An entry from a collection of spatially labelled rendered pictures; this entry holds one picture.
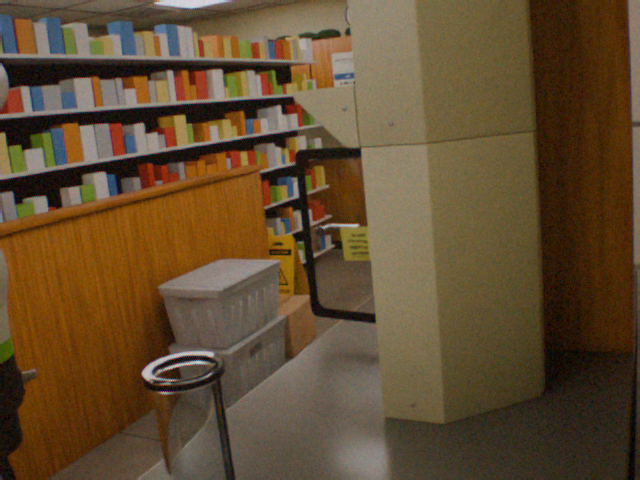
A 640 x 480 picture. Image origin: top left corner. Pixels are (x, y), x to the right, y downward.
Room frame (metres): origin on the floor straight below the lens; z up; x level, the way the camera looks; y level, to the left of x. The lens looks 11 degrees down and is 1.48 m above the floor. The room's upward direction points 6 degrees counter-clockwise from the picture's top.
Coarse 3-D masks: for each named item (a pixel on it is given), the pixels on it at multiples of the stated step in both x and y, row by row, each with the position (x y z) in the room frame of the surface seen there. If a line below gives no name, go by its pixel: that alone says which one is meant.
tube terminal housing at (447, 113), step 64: (384, 0) 1.03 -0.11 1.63; (448, 0) 1.02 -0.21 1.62; (512, 0) 1.06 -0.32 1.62; (384, 64) 1.03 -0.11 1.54; (448, 64) 1.02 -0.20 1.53; (512, 64) 1.06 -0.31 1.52; (384, 128) 1.03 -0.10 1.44; (448, 128) 1.02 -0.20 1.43; (512, 128) 1.05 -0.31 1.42; (384, 192) 1.04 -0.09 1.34; (448, 192) 1.01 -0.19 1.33; (512, 192) 1.05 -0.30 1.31; (384, 256) 1.04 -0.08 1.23; (448, 256) 1.01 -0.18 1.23; (512, 256) 1.05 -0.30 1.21; (384, 320) 1.05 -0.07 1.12; (448, 320) 1.01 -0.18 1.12; (512, 320) 1.05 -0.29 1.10; (384, 384) 1.05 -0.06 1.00; (448, 384) 1.01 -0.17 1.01; (512, 384) 1.05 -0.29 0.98
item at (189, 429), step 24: (168, 360) 0.84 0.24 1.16; (192, 360) 0.85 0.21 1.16; (216, 360) 0.82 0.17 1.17; (168, 384) 0.75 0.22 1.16; (216, 384) 0.79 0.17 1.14; (168, 408) 0.76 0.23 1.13; (192, 408) 0.76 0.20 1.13; (216, 408) 0.78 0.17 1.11; (168, 432) 0.77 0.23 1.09; (192, 432) 0.76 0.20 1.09; (216, 432) 0.78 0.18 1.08; (168, 456) 0.77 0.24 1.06; (192, 456) 0.76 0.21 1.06; (216, 456) 0.77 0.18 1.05
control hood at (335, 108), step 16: (304, 96) 1.09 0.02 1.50; (320, 96) 1.08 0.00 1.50; (336, 96) 1.07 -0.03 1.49; (352, 96) 1.06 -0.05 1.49; (320, 112) 1.08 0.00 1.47; (336, 112) 1.07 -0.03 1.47; (352, 112) 1.06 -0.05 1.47; (336, 128) 1.07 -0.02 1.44; (352, 128) 1.06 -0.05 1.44; (352, 144) 1.06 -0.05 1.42
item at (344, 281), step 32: (320, 160) 1.47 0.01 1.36; (352, 160) 1.42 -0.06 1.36; (320, 192) 1.47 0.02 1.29; (352, 192) 1.43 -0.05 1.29; (320, 224) 1.48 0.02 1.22; (352, 224) 1.43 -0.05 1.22; (320, 256) 1.49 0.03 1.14; (352, 256) 1.43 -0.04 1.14; (320, 288) 1.49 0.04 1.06; (352, 288) 1.44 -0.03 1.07
